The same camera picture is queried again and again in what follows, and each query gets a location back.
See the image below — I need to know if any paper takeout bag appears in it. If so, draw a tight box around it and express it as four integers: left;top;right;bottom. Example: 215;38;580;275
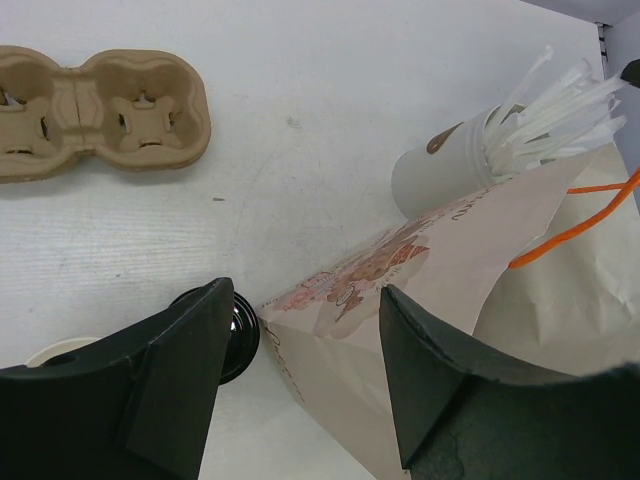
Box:
259;144;639;479

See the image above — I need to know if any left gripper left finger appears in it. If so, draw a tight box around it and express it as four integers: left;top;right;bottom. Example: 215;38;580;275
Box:
1;278;234;479

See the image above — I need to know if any white straw holder cup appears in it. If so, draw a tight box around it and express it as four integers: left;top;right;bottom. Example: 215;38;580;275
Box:
391;107;511;221

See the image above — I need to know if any stack of brown paper cups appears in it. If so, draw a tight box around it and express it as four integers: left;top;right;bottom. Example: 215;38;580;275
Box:
25;337;99;368

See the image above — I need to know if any brown cardboard cup carrier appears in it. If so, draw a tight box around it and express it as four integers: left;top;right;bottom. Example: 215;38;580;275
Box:
1;46;211;184

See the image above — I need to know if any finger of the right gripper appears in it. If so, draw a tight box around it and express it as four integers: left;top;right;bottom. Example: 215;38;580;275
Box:
620;59;640;88

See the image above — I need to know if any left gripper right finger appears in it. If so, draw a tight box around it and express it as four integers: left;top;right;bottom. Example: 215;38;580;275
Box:
379;286;639;479

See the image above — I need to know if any stack of black lids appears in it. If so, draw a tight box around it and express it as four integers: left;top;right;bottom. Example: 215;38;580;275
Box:
169;292;262;387

